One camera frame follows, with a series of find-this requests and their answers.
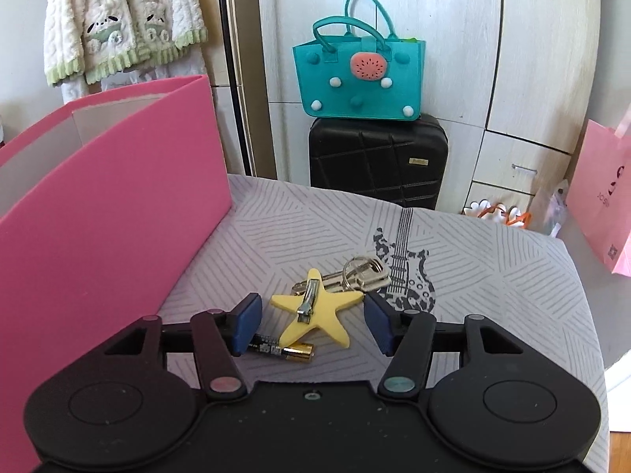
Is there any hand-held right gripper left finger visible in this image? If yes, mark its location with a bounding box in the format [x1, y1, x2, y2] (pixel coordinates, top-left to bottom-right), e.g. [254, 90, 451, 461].
[103, 293, 263, 402]

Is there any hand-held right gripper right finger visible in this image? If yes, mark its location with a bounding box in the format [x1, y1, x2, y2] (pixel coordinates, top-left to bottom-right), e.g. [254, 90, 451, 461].
[364, 292, 524, 401]

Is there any yellow star hair clip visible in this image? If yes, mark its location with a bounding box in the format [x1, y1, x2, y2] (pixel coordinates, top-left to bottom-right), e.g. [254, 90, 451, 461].
[270, 267, 364, 347]

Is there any gold black cylindrical battery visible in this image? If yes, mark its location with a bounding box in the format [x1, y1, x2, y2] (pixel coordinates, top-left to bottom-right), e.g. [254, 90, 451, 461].
[249, 334, 315, 364]

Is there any pink cardboard box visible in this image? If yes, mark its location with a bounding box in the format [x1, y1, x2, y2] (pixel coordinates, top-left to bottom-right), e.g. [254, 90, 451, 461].
[0, 75, 233, 471]

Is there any bunch of keys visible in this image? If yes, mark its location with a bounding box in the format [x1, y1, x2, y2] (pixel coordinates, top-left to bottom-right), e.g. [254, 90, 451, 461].
[291, 255, 390, 296]

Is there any grey patterned tablecloth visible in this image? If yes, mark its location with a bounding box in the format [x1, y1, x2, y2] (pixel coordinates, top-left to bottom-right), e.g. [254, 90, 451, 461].
[158, 173, 607, 473]

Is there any orange white scalloped item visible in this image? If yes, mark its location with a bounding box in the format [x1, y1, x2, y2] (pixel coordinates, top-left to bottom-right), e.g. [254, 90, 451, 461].
[463, 199, 533, 230]

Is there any black suitcase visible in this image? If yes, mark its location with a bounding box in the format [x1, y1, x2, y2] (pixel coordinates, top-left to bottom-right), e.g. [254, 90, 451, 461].
[309, 113, 448, 210]

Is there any clear plastic bag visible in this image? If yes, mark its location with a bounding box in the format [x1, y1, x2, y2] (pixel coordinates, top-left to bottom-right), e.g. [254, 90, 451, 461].
[535, 184, 568, 237]

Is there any teal felt handbag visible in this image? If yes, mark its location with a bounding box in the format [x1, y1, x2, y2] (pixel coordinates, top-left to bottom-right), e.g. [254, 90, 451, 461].
[293, 0, 429, 121]

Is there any pink paper bag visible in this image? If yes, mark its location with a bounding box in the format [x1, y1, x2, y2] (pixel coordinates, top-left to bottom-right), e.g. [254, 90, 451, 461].
[566, 108, 631, 277]

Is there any white wardrobe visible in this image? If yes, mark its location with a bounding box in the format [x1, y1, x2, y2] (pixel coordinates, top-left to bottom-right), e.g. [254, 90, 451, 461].
[256, 0, 605, 227]

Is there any white fleece pajama jacket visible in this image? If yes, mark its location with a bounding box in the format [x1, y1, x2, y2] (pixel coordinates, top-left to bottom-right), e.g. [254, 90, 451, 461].
[43, 0, 208, 87]

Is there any dark sliding door frame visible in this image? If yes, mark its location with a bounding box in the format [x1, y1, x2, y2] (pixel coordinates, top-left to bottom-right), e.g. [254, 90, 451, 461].
[217, 0, 262, 178]

